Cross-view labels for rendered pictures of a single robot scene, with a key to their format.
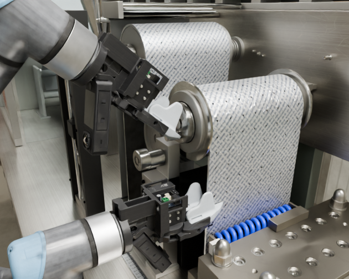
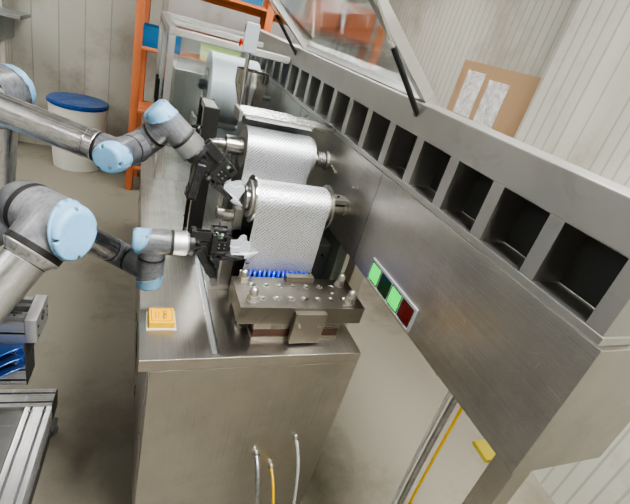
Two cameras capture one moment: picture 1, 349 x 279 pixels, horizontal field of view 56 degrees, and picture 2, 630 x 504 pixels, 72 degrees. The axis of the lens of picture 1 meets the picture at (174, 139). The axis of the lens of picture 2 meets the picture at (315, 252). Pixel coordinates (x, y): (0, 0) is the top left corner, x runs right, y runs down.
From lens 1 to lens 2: 0.79 m
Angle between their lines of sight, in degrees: 6
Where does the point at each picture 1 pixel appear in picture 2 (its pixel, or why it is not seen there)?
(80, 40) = (193, 143)
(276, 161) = (302, 240)
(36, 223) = not seen: hidden behind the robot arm
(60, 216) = not seen: hidden behind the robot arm
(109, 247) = (181, 247)
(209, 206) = (245, 249)
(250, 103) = (288, 199)
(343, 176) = not seen: hidden behind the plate
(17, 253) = (137, 232)
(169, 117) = (235, 192)
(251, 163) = (282, 235)
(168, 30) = (269, 136)
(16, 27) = (165, 131)
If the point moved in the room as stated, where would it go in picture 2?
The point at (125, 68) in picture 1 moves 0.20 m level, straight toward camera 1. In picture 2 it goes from (215, 160) to (193, 181)
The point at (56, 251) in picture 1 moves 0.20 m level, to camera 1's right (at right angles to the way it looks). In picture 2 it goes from (154, 238) to (221, 261)
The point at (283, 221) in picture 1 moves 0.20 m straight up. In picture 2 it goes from (292, 277) to (307, 221)
